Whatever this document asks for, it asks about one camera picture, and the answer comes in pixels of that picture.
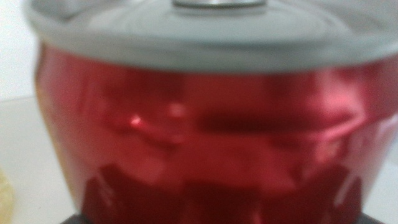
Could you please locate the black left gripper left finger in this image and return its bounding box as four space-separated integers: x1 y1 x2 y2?
60 213 86 224

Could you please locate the yellow tea bottle green label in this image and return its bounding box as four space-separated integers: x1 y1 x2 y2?
0 167 15 224

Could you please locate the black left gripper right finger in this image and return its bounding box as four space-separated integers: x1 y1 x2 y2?
357 213 386 224

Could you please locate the red cola can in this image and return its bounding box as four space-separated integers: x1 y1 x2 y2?
23 0 398 224

